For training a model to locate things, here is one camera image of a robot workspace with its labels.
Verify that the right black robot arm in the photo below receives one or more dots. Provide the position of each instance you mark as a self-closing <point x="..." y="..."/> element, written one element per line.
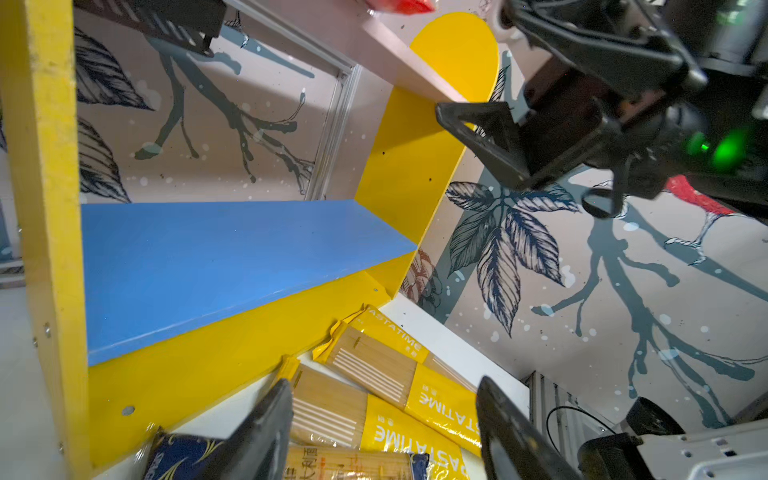
<point x="728" y="40"/>

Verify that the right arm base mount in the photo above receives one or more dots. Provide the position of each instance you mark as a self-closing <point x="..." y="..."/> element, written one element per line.
<point x="650" y="444"/>

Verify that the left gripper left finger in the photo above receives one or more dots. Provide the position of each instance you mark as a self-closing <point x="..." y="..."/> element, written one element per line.
<point x="259" y="446"/>

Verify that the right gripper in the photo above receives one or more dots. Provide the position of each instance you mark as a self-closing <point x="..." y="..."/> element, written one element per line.
<point x="620" y="98"/>

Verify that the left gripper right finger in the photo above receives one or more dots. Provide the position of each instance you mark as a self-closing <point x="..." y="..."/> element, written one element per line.
<point x="511" y="448"/>

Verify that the red spaghetti bag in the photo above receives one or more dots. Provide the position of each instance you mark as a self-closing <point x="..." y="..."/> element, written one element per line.
<point x="403" y="7"/>

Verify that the yellow shelf pink blue boards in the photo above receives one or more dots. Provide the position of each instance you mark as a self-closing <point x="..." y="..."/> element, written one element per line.
<point x="192" y="199"/>

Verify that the yellow pastatime spaghetti bag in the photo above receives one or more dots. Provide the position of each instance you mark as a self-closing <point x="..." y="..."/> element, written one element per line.
<point x="376" y="353"/>
<point x="328" y="412"/>

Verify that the dark blue spaghetti bag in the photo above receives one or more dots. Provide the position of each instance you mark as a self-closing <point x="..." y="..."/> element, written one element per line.
<point x="183" y="456"/>

